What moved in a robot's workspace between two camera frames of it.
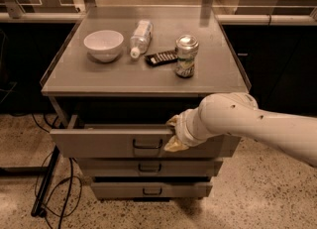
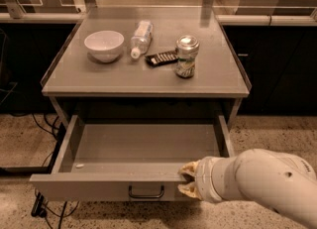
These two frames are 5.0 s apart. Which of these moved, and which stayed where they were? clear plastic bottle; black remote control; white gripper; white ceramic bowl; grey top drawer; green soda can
Moved: grey top drawer; white gripper
Stayed: clear plastic bottle; black remote control; white ceramic bowl; green soda can
